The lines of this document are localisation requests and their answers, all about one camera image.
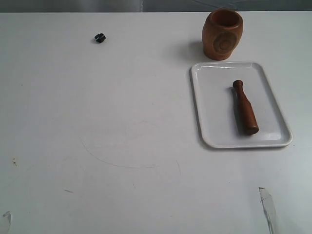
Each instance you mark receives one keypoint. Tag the brown wooden pestle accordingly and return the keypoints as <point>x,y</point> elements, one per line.
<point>246,113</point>

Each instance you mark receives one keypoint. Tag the brown wooden mortar cup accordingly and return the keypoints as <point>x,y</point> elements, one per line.
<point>221,33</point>

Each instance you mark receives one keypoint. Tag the white rectangular tray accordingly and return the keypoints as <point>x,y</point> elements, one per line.
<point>216,106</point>

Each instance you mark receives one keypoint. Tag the clear tape strip right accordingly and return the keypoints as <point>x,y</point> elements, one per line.
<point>269,210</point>

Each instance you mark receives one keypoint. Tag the clear tape strip left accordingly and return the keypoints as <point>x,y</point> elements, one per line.
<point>5,223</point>

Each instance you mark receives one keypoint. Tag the clear tape strip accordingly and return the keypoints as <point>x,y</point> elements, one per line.
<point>269,210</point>
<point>5,223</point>

